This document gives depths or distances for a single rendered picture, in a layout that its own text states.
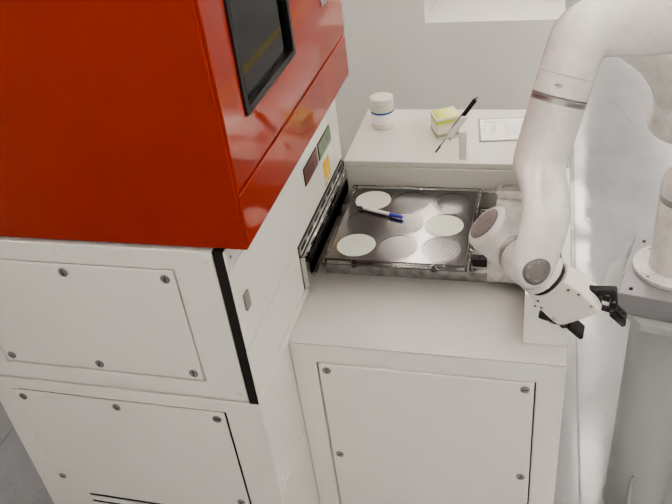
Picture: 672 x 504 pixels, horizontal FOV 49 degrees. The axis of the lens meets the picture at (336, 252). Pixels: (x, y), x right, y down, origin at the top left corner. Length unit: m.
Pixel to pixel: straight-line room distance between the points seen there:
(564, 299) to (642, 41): 0.45
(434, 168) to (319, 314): 0.57
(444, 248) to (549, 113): 0.70
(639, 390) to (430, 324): 0.59
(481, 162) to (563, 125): 0.86
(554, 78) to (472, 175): 0.90
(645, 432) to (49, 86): 1.64
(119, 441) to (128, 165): 0.80
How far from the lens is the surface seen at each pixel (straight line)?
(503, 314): 1.79
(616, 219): 3.66
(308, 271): 1.83
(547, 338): 1.70
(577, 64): 1.24
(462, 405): 1.79
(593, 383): 2.81
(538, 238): 1.22
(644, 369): 2.00
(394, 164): 2.12
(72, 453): 2.05
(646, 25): 1.31
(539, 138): 1.25
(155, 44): 1.22
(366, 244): 1.89
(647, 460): 2.23
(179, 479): 1.95
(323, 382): 1.82
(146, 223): 1.41
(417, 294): 1.85
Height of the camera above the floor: 1.97
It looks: 35 degrees down
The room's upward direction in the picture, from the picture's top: 8 degrees counter-clockwise
